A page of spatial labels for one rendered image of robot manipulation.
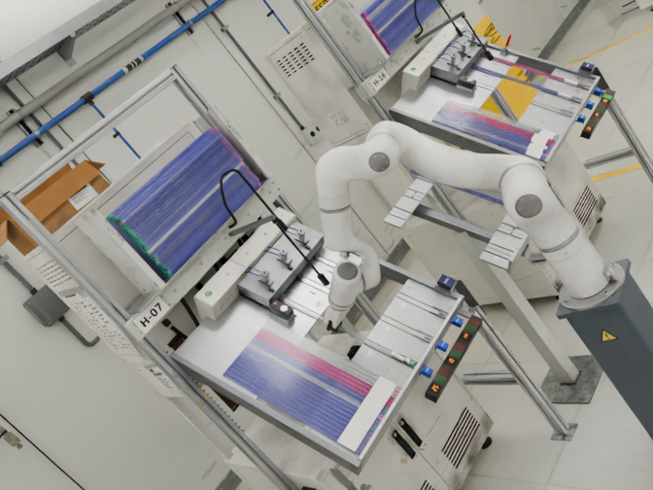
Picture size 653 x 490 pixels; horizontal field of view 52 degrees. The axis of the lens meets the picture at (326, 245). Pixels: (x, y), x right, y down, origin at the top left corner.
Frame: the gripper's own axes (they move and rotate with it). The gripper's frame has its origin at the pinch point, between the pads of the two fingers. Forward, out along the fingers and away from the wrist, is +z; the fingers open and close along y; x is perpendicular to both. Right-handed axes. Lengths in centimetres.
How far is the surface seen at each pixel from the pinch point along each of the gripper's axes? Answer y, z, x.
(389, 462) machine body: 14, 39, 37
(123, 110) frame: -9, -34, -94
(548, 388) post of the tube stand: -55, 53, 76
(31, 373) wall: 46, 119, -131
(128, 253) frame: 27, -19, -61
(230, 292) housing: 9.4, 2.1, -36.1
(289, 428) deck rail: 37.9, 0.2, 7.5
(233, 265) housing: 1.2, 0.4, -41.2
